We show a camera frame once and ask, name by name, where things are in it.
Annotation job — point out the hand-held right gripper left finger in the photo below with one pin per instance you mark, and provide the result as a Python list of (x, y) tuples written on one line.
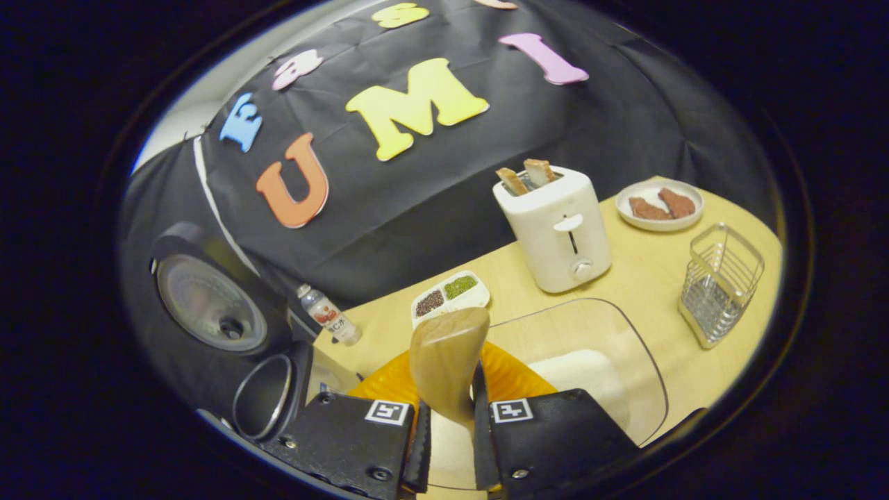
[(347, 437)]

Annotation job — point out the clear rice container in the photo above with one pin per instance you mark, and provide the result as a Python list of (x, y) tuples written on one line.
[(590, 375)]

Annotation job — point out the black rice cooker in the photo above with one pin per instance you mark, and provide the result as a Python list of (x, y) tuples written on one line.
[(208, 305)]

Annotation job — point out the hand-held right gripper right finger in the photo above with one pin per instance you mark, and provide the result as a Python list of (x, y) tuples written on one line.
[(549, 437)]

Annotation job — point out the white divided bean dish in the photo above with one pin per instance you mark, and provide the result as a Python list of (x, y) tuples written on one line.
[(430, 303)]

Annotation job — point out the white round plate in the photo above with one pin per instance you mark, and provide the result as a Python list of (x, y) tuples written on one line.
[(646, 186)]

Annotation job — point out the brown meat piece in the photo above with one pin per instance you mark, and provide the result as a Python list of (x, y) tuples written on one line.
[(647, 210), (678, 203)]

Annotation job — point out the white toaster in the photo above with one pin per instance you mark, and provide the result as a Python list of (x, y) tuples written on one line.
[(549, 250)]

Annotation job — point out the small clear bottle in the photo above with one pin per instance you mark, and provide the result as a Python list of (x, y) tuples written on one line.
[(330, 316)]

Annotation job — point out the toast slice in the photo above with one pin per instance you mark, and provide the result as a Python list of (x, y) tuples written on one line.
[(512, 182), (539, 171)]

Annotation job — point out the wooden spoon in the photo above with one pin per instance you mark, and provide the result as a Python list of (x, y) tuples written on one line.
[(444, 354)]

